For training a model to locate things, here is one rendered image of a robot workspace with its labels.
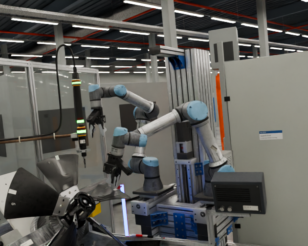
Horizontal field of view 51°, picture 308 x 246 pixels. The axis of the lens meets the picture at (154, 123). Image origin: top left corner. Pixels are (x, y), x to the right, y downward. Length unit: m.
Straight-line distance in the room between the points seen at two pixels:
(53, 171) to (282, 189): 2.17
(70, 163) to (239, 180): 0.90
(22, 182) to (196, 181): 1.27
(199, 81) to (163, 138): 4.08
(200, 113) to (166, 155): 4.58
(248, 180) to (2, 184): 1.26
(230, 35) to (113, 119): 2.34
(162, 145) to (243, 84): 3.43
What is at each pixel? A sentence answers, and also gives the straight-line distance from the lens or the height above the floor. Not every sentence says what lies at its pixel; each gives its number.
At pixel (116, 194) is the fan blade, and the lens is 1.88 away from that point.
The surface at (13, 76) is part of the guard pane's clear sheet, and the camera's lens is 2.41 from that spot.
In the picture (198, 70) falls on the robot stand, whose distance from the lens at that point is 2.36.
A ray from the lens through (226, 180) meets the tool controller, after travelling 1.76.
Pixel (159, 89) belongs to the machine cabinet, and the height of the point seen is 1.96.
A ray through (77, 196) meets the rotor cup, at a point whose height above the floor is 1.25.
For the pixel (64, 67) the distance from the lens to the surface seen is 2.80.
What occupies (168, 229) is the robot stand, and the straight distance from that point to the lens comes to 2.41.
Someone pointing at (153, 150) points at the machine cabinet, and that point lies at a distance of 6.19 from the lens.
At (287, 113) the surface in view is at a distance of 3.16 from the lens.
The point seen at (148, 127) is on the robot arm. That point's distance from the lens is 1.98.
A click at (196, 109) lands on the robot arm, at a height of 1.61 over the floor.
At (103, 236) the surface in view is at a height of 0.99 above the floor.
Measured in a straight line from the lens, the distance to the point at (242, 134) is 3.21.
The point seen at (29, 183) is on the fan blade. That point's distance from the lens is 1.57.
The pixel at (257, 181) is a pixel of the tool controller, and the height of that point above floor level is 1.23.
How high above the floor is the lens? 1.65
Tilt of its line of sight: 3 degrees down
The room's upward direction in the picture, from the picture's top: 5 degrees counter-clockwise
